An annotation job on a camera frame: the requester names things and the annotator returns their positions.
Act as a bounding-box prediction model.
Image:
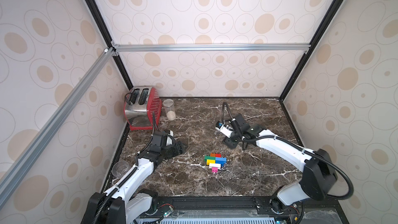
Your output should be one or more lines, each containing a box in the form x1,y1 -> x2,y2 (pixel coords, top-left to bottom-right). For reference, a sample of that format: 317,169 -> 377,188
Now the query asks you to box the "light blue lego brick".
215,157 -> 227,164

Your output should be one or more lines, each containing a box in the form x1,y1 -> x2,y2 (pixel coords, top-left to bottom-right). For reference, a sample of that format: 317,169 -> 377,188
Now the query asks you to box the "horizontal aluminium back rail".
114,43 -> 311,53

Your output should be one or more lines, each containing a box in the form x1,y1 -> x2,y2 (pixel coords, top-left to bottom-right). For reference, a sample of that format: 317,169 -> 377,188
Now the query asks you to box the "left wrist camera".
165,129 -> 174,146

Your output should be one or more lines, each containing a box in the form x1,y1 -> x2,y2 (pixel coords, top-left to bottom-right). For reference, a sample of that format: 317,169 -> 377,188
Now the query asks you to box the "green lego brick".
204,156 -> 216,161

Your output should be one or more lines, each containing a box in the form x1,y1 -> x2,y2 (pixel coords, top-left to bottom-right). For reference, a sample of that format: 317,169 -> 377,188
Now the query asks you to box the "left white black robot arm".
81,130 -> 186,224

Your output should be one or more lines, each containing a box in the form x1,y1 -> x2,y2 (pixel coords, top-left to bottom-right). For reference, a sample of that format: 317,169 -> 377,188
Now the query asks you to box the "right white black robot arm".
215,114 -> 354,211

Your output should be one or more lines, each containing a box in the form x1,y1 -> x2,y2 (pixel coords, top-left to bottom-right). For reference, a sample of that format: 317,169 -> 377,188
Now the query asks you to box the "yellow lego brick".
206,159 -> 216,165

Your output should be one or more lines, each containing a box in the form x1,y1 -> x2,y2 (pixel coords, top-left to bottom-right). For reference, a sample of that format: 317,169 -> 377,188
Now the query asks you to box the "white lego brick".
209,163 -> 221,169

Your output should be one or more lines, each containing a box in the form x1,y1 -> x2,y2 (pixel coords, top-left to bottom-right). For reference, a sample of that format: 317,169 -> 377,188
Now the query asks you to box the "clear glass with powder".
162,99 -> 176,121

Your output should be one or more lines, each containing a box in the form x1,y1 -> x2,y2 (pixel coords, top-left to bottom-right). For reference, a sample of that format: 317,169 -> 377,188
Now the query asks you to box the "left aluminium side rail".
1,47 -> 116,208

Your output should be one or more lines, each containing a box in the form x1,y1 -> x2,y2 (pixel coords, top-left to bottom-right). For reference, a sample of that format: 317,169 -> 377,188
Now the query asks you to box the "red silver toaster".
123,86 -> 162,131

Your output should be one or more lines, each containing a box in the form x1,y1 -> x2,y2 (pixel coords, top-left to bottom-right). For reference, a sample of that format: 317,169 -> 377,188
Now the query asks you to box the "clear plastic cup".
112,160 -> 131,178

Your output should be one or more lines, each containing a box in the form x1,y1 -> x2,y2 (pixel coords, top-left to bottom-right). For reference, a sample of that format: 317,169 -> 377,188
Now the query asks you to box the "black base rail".
135,197 -> 348,224

